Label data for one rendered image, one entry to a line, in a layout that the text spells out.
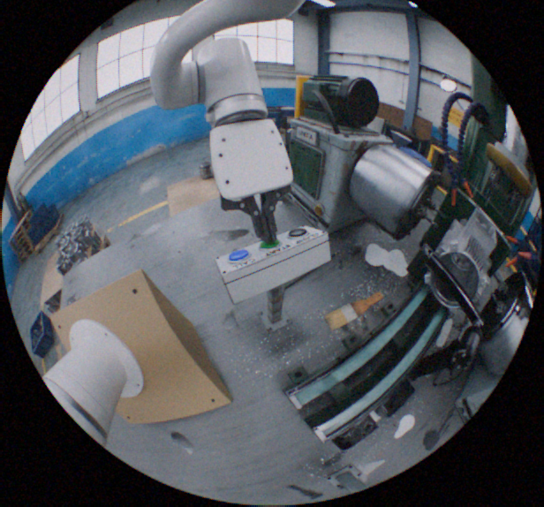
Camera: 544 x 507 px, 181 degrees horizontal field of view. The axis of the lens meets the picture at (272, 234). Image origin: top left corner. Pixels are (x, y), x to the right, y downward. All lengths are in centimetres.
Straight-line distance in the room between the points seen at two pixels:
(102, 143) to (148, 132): 141
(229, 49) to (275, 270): 33
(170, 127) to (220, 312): 512
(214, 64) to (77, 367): 46
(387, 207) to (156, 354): 59
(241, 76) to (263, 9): 12
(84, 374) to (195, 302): 41
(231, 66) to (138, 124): 513
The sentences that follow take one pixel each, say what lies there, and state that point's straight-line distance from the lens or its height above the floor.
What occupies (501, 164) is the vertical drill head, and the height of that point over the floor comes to 131.
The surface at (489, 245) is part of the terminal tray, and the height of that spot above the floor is 113.
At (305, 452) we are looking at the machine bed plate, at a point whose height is 80.
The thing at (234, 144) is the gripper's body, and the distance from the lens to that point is 24.
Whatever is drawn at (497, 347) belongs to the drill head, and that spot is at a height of 104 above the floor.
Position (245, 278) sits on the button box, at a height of 107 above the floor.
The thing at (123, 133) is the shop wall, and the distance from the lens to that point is 544.
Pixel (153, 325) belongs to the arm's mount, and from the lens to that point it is 35.
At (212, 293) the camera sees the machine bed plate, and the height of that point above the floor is 80.
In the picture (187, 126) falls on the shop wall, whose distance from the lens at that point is 545.
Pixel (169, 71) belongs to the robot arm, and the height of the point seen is 132.
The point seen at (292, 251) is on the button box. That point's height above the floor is 108.
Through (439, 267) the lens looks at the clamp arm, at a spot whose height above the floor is 102.
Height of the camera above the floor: 128
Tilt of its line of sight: 45 degrees down
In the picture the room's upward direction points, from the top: straight up
